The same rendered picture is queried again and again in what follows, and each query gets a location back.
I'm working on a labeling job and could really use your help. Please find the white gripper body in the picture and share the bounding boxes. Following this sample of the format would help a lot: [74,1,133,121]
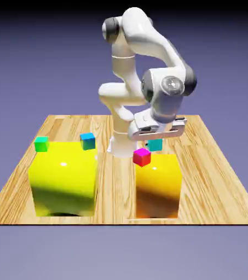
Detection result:
[128,116,188,142]

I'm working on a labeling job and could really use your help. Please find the small teal cube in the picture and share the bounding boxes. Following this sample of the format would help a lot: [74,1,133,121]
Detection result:
[146,138,163,152]

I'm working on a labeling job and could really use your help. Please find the small magenta cube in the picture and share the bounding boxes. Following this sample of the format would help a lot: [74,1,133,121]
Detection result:
[132,148,152,168]

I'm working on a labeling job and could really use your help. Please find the small blue cube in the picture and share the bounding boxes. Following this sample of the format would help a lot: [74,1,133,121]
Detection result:
[79,132,96,151]

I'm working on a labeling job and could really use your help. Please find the small green cube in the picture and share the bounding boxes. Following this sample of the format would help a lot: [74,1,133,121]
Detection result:
[34,136,50,153]

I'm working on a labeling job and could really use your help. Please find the large orange box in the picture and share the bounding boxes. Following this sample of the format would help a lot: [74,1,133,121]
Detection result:
[135,153,183,219]

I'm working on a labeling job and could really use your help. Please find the large yellow box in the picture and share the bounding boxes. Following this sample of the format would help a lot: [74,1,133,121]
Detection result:
[28,141,99,218]

